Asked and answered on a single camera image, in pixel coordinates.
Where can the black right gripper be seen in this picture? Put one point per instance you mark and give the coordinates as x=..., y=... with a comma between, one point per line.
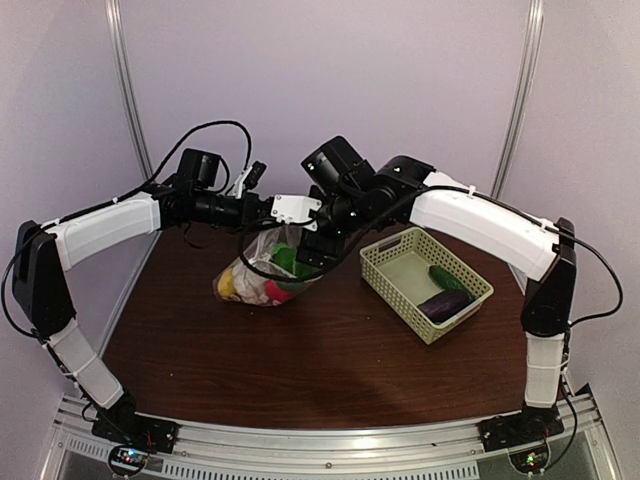
x=333, y=247

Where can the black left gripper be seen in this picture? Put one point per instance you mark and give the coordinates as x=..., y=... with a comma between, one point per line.
x=250, y=206

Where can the green toy pepper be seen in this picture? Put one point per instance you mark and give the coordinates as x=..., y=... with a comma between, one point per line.
x=285, y=258

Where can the yellow toy pepper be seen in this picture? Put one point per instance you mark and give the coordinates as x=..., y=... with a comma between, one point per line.
x=225, y=286

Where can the clear zip top bag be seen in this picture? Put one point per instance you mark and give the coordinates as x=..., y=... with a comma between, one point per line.
x=258, y=254

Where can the white toy cauliflower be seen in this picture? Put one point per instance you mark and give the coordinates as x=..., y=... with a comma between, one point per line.
x=249, y=287

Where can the dark green toy cucumber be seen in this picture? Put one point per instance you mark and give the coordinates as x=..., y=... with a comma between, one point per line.
x=446, y=281

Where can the purple toy eggplant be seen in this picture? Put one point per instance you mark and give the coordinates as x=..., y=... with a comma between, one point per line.
x=444, y=305

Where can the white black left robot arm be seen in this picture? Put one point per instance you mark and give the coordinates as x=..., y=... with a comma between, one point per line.
x=46, y=254

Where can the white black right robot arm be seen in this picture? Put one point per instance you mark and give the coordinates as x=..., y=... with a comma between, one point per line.
x=409, y=191

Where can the pale green perforated basket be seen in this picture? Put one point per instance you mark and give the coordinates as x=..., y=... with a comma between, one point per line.
x=397, y=268

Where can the left circuit board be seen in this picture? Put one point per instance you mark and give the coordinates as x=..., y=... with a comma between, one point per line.
x=125, y=460

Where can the circuit board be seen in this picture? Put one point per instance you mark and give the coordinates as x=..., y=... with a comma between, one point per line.
x=530, y=461
x=125, y=460

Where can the right circuit board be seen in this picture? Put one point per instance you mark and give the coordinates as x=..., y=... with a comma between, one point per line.
x=530, y=461

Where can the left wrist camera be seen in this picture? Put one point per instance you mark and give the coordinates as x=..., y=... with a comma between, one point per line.
x=247, y=180

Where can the aluminium left corner post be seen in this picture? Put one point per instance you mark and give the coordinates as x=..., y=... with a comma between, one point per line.
x=126, y=86

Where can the aluminium corner post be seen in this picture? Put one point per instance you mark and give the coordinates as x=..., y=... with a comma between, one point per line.
x=126, y=86
x=527, y=70

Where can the aluminium right corner post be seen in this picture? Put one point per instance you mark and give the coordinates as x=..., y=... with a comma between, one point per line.
x=527, y=70

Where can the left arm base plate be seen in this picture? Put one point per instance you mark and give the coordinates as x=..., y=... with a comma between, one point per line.
x=142, y=432

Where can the aluminium front rail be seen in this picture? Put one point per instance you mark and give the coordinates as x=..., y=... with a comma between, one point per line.
x=448, y=450

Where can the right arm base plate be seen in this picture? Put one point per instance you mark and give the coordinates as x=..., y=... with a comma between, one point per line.
x=529, y=425

